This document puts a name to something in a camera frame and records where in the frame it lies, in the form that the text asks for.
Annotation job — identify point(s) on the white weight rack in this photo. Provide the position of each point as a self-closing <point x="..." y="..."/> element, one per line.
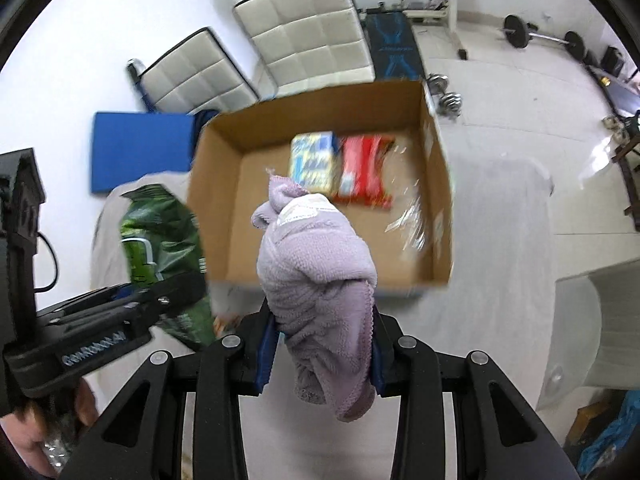
<point x="452" y="5"/>

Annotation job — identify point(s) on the grey tablecloth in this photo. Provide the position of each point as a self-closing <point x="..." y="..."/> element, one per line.
<point x="492" y="240"/>

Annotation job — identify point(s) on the person's left hand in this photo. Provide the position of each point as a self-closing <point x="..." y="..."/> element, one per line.
<point x="22" y="440"/>

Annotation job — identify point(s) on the green snack bag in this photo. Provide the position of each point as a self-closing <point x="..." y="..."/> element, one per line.
<point x="165" y="230"/>

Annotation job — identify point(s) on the large white quilted cushion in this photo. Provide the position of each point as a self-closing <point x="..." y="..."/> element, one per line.
<point x="305" y="35"/>

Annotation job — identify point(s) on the black side table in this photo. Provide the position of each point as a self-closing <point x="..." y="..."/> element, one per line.
<point x="620" y="92"/>

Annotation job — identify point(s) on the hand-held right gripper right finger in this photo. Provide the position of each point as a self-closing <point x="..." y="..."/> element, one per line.
<point x="378" y="377"/>

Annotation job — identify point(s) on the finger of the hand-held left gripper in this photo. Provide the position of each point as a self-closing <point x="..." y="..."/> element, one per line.
<point x="170" y="297"/>

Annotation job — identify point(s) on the small white quilted cushion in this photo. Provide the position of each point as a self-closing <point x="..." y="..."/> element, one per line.
<point x="195" y="77"/>

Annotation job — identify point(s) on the blue foam mat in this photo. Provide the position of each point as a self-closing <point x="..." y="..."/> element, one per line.
<point x="140" y="152"/>

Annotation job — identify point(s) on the purple towel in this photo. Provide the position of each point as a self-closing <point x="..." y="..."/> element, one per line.
<point x="315" y="270"/>

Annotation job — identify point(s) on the blue plastic bag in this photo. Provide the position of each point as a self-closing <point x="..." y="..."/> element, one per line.
<point x="612" y="435"/>

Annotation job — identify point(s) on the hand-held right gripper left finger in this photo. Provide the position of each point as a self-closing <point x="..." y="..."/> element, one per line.
<point x="265" y="360"/>

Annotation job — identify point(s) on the cardboard box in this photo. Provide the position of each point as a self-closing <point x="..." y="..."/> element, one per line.
<point x="240" y="185"/>

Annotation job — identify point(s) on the black floor barbell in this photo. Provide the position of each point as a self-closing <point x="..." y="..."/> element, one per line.
<point x="517" y="30"/>

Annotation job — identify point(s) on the clear plastic wrap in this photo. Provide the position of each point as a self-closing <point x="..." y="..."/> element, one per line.
<point x="412" y="210"/>

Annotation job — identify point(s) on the chrome dumbbell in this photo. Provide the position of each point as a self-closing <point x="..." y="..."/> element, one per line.
<point x="448" y="102"/>

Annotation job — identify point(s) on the blue yellow packet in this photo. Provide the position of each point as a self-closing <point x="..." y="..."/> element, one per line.
<point x="312" y="160"/>

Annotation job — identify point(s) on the brown cardboard piece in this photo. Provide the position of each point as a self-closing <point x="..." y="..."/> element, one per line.
<point x="590" y="422"/>

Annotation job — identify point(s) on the blue black weight bench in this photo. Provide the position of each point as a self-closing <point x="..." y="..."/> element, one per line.
<point x="392" y="45"/>

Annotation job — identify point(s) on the red packet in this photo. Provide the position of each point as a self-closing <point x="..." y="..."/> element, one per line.
<point x="360" y="170"/>

